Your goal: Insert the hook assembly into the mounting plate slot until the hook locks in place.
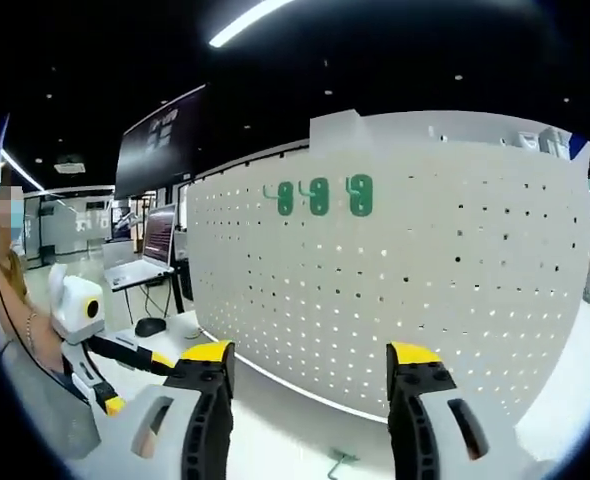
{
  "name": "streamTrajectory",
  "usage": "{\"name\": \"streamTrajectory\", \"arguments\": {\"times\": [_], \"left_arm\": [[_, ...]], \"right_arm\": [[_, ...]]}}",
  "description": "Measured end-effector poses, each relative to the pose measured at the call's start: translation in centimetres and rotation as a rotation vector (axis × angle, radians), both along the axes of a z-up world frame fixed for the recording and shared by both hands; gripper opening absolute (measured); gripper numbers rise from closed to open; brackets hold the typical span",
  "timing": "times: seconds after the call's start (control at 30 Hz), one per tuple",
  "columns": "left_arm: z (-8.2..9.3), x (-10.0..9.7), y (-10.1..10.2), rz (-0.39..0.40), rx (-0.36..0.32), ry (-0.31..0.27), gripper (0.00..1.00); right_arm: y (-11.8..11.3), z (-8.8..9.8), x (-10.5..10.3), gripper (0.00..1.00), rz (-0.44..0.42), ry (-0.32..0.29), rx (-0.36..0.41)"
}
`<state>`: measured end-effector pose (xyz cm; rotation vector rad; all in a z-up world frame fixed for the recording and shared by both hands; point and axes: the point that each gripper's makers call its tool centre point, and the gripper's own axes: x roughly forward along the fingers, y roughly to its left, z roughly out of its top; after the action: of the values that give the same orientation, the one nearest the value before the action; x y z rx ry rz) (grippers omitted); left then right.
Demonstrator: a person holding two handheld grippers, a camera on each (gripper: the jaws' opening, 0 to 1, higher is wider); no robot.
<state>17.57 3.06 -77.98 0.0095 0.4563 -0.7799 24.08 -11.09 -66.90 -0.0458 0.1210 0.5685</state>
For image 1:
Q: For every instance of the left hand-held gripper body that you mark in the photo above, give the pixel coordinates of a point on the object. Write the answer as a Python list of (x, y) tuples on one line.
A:
[(75, 310)]

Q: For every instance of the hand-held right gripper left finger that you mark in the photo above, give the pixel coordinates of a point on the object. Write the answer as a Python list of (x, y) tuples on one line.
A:
[(165, 440)]

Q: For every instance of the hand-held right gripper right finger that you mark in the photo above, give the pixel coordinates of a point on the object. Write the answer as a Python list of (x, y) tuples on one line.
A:
[(455, 440)]

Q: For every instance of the green hook assembly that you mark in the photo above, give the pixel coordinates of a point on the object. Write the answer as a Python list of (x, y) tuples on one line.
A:
[(342, 456), (319, 197), (285, 200), (361, 195)]

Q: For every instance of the white perforated mounting plate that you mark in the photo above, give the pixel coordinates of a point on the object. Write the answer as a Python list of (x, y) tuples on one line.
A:
[(375, 300)]

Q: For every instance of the black computer mouse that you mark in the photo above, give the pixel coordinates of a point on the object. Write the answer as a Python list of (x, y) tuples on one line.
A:
[(150, 326)]

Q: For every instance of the grey mesh chair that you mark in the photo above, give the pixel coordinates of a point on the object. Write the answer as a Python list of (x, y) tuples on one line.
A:
[(50, 415)]

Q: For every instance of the person's own body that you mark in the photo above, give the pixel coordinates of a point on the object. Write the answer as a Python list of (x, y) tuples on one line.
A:
[(5, 280)]

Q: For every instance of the black folding stand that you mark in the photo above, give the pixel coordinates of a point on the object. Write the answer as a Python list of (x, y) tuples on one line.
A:
[(184, 280)]

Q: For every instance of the silver laptop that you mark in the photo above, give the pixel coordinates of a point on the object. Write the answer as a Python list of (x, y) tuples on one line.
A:
[(159, 235)]

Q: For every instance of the ceiling air vent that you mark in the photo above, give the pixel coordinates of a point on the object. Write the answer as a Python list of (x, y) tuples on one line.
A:
[(70, 164)]

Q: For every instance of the grey storage shelf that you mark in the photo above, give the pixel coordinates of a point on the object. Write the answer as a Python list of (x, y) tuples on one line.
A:
[(550, 142)]

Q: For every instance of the long ceiling light strip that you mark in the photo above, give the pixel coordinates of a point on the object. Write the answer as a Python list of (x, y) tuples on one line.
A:
[(250, 25)]

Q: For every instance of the large dark wall screen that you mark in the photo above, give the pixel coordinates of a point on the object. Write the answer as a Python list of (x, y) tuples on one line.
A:
[(165, 145)]

